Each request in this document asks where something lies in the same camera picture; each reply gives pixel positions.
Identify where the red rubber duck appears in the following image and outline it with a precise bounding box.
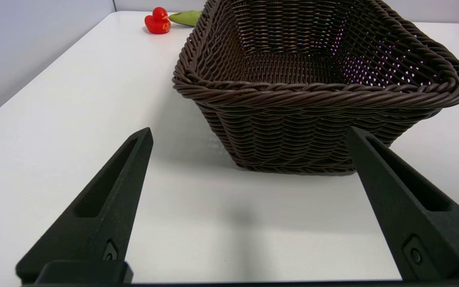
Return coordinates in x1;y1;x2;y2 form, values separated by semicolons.
145;7;171;34

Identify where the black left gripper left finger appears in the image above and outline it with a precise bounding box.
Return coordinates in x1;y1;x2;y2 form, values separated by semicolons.
16;128;154;284

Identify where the green handled black brush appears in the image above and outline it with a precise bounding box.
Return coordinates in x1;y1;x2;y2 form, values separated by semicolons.
169;10;202;27

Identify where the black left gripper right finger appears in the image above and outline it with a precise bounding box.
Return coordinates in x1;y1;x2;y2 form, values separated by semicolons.
345;127;459;281

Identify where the brown wicker basket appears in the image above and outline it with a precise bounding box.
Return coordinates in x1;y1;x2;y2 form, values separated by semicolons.
172;0;459;176

